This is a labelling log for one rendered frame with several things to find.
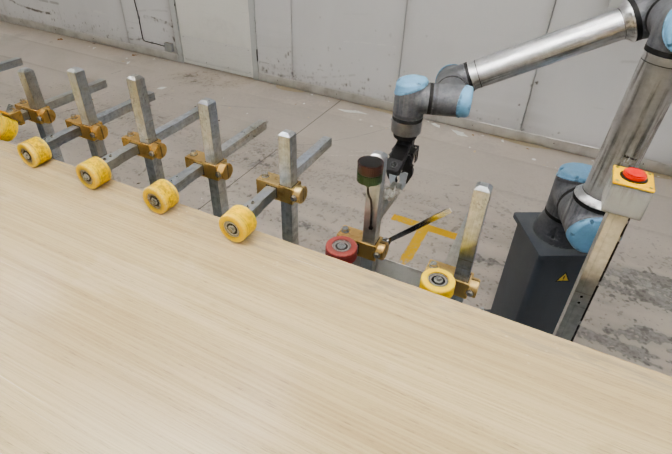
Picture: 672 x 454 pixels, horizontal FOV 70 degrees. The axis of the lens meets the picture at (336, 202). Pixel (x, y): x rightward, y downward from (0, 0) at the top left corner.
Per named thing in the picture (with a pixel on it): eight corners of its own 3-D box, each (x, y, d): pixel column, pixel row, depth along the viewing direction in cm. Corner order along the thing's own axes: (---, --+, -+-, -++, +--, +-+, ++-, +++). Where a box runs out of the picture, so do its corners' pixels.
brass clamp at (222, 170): (198, 163, 148) (196, 148, 146) (235, 174, 144) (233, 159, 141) (185, 172, 144) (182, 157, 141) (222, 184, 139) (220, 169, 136)
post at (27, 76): (67, 186, 188) (25, 65, 160) (74, 189, 187) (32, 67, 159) (59, 191, 185) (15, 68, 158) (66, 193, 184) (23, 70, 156)
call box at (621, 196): (600, 196, 99) (613, 163, 95) (638, 206, 97) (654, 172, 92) (598, 214, 94) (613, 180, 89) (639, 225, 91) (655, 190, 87)
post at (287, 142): (289, 265, 152) (284, 126, 124) (299, 269, 151) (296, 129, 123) (283, 272, 149) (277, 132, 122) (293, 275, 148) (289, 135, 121)
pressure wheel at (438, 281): (409, 304, 120) (414, 270, 113) (436, 296, 122) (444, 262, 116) (425, 328, 114) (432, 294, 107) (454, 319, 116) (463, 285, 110)
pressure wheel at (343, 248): (333, 263, 131) (334, 230, 125) (360, 273, 128) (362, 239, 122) (319, 282, 125) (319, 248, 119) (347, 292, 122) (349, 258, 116)
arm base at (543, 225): (525, 217, 185) (531, 195, 179) (573, 216, 186) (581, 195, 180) (545, 249, 169) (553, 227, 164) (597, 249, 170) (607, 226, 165)
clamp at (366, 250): (343, 238, 136) (344, 224, 134) (388, 253, 132) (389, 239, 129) (334, 249, 132) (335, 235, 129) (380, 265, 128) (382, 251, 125)
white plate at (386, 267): (339, 268, 144) (340, 242, 138) (423, 298, 135) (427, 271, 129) (338, 269, 143) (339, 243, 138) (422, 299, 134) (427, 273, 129)
